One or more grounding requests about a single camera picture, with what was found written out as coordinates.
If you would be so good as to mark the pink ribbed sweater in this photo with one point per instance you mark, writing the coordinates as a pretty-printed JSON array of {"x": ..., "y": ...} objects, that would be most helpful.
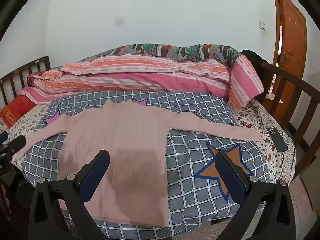
[{"x": 117, "y": 150}]

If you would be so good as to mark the floral bed sheet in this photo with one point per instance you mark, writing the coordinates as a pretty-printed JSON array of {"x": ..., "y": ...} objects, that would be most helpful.
[{"x": 270, "y": 130}]

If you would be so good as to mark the white light switch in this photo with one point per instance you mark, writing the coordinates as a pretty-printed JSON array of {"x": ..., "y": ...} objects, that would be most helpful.
[{"x": 262, "y": 25}]

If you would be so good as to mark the pink orange striped quilt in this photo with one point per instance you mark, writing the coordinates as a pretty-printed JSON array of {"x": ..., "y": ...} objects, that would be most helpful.
[{"x": 150, "y": 75}]

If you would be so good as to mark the orange wooden door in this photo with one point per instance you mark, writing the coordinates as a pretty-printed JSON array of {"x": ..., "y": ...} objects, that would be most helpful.
[{"x": 290, "y": 45}]

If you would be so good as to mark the wooden slatted footboard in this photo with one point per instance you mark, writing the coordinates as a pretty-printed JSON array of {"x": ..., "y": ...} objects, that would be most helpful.
[{"x": 292, "y": 102}]

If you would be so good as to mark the grey checked star blanket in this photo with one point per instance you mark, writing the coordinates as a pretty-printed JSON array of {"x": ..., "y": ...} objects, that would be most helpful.
[{"x": 200, "y": 170}]

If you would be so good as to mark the red pillow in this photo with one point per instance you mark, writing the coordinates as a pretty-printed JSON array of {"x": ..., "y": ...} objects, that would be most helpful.
[{"x": 15, "y": 110}]

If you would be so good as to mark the dark garment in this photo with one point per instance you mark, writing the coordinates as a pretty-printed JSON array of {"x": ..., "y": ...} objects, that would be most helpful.
[{"x": 253, "y": 56}]

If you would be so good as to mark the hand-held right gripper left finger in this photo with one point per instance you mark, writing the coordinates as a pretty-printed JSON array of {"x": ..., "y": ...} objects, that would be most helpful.
[{"x": 95, "y": 173}]

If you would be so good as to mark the floral patchwork quilt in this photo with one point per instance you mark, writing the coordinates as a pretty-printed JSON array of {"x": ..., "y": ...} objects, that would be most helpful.
[{"x": 175, "y": 51}]

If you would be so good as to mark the black smartphone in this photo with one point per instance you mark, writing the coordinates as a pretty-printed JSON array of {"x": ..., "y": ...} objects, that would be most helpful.
[{"x": 277, "y": 139}]

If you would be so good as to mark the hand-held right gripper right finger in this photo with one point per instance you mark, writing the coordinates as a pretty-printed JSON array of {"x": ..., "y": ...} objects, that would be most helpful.
[{"x": 231, "y": 177}]

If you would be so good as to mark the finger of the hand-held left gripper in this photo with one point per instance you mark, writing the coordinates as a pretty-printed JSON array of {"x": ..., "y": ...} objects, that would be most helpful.
[{"x": 18, "y": 142}]

